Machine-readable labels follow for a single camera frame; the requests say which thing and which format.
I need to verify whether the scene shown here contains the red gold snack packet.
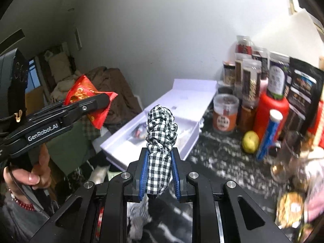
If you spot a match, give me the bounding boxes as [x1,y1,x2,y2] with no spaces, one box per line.
[64,75,118,129]

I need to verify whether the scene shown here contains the black white gingham scrunchie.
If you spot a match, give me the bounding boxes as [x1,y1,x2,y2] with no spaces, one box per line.
[146,105,178,196]

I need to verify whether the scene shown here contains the person's left hand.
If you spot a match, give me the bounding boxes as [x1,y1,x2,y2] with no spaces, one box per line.
[3,144,52,191]

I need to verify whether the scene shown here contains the green plaid cloth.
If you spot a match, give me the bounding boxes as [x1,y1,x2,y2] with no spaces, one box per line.
[80,116,101,141]

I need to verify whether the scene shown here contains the brown quilted blanket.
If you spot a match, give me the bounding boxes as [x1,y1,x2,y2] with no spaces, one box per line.
[86,66,142,134]

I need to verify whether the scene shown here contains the silver purple snack packet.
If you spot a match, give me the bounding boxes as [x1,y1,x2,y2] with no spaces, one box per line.
[128,122,147,144]

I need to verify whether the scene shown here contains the yellow lemon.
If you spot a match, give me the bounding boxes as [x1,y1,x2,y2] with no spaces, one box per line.
[242,131,259,154]

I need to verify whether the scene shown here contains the clear jar orange label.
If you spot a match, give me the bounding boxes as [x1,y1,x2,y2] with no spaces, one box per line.
[213,94,239,134]

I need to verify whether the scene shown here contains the blue white tube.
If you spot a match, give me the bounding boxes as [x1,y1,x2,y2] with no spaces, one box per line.
[256,109,283,161]

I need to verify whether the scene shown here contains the white open gift box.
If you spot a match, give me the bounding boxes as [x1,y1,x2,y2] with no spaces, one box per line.
[100,79,217,171]

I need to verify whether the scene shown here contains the red plastic bottle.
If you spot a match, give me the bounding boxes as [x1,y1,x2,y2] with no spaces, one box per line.
[253,91,290,142]

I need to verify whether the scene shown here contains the small jar with nuts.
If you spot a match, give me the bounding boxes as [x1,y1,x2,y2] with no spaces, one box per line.
[223,62,236,86]

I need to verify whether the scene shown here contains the tall clear jar brown contents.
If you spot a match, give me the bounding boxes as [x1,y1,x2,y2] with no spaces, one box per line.
[234,53,252,92]

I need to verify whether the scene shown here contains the tall clear jar dark snacks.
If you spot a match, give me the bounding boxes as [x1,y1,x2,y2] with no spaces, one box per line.
[242,59,261,107]

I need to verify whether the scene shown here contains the dark jar white label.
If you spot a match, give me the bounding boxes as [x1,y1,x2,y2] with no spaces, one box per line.
[266,51,289,100]

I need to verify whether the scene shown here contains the black printed snack bag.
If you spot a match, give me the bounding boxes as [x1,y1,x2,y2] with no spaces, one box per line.
[285,58,323,135]

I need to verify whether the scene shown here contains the tall jar red contents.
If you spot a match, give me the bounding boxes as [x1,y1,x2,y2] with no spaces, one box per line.
[235,35,253,55]

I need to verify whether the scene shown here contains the red bead bracelet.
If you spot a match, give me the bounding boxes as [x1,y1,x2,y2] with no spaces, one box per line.
[7,188,37,212]

